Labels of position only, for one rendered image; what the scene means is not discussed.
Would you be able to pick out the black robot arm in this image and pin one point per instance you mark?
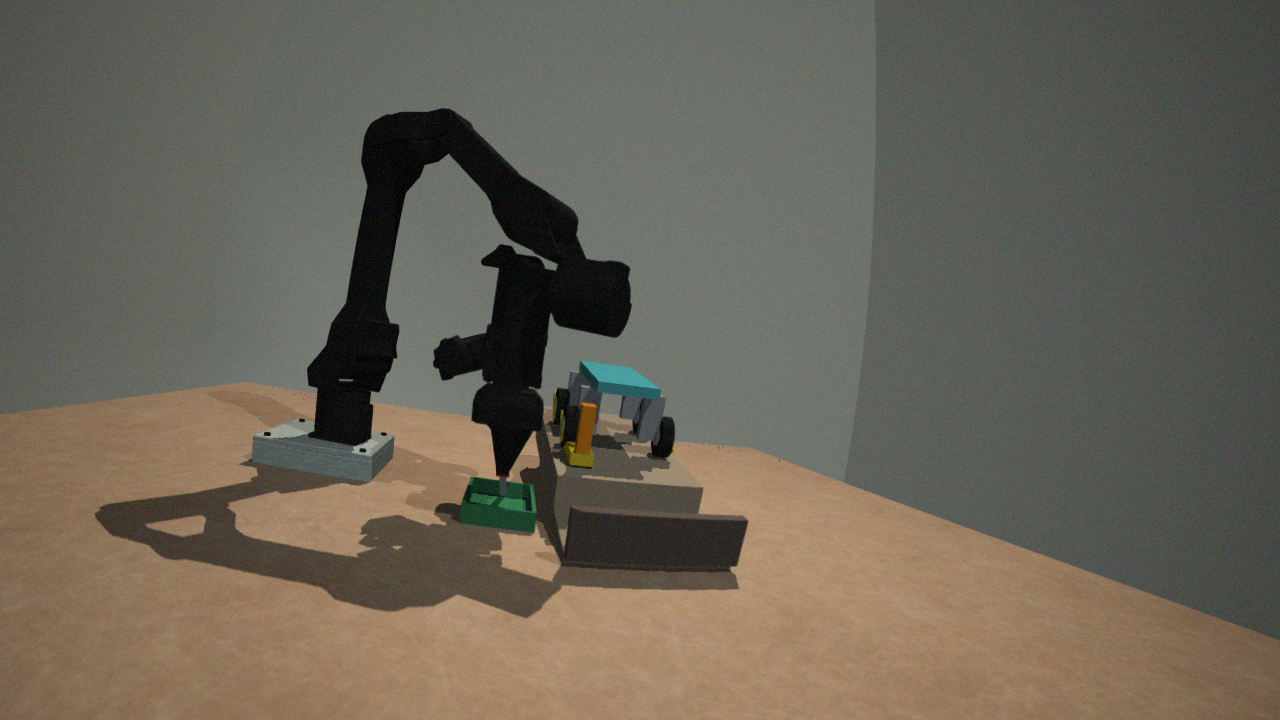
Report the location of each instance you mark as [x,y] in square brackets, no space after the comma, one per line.
[582,294]

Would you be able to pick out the green tray floor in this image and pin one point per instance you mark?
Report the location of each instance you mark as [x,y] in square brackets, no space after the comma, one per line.
[495,500]

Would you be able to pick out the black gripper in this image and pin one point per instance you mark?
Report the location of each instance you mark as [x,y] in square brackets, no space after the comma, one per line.
[511,409]

